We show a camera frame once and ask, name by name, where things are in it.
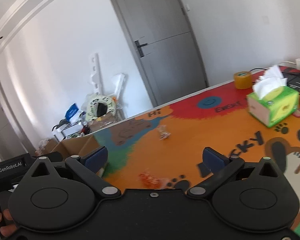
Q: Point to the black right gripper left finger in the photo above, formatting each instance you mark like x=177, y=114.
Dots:
x=83, y=189

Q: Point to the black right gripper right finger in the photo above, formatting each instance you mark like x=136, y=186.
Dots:
x=254, y=197

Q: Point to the red orange snack packet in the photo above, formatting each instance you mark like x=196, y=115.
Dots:
x=152, y=182

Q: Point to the grey room door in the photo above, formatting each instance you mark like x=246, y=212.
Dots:
x=172, y=66

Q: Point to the small orange printed box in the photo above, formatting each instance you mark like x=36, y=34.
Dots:
x=46, y=146

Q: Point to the brown cardboard box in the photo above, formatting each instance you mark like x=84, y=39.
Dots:
x=75, y=146

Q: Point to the blue plastic bag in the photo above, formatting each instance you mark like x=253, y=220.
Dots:
x=71, y=112

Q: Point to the taped cardboard box floor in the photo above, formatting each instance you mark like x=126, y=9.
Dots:
x=102, y=122

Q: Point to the green tissue box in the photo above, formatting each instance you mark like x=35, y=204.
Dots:
x=272, y=100

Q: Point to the colourful cartoon table mat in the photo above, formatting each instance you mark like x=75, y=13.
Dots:
x=217, y=118

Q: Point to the panda print toilet seat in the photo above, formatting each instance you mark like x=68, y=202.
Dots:
x=99, y=105

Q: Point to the yellow tape roll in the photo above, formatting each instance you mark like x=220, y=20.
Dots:
x=243, y=80

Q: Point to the clear peanut snack packet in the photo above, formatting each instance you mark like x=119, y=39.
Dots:
x=164, y=134

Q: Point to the white foam board tall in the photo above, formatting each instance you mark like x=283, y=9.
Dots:
x=95, y=76

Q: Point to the white foam board short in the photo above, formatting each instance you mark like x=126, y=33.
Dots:
x=119, y=81

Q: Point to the black wire shelf rack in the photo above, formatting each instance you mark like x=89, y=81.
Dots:
x=65, y=129

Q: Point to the black door handle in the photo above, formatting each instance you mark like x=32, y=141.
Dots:
x=139, y=47

